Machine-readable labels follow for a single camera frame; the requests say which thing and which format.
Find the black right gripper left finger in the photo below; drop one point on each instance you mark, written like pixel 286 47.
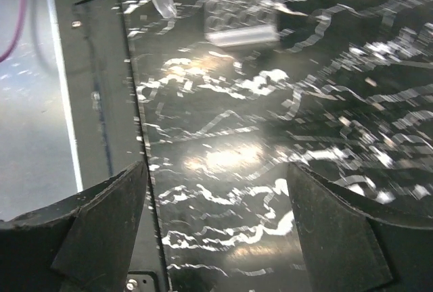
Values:
pixel 81 243

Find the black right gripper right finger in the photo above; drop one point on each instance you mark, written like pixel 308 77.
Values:
pixel 352 243

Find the clear test tube rack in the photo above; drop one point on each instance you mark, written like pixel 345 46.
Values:
pixel 237 23

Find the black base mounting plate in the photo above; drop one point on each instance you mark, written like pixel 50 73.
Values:
pixel 104 120

